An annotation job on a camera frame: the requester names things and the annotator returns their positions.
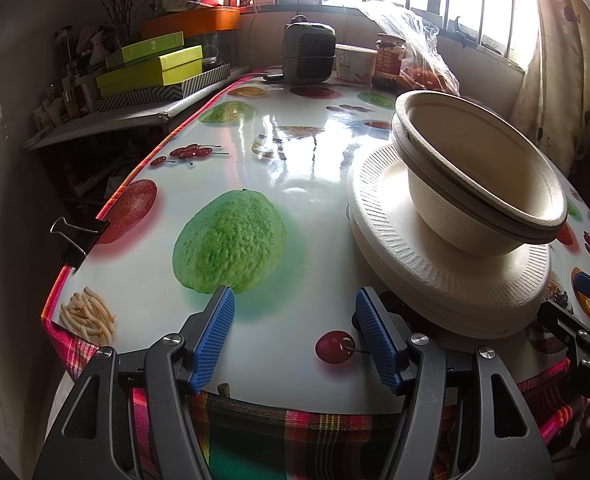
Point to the cream patterned curtain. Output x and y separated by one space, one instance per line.
560 60

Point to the black binder clip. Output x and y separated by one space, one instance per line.
75 240

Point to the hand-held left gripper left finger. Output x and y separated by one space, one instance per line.
215 340

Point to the chevron patterned box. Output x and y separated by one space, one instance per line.
175 91

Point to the plaid blanket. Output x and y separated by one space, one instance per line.
275 440

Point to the red label glass jar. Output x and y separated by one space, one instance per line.
389 65

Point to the dry branches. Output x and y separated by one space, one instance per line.
117 5

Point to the orange box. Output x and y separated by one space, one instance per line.
190 22

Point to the grey fan heater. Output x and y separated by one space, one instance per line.
307 52

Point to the cluster of small bottles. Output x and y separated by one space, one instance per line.
65 90

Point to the white plastic tub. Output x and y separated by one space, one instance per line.
355 62

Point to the food printed table cover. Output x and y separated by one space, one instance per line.
300 160

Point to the large green box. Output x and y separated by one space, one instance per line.
150 72

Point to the small green box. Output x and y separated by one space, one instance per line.
145 49

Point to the plastic bag of oranges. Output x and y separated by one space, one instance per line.
425 55

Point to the white shelf board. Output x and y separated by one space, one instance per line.
115 122

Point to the black hook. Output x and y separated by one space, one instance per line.
459 25

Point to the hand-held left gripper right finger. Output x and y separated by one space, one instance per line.
375 340

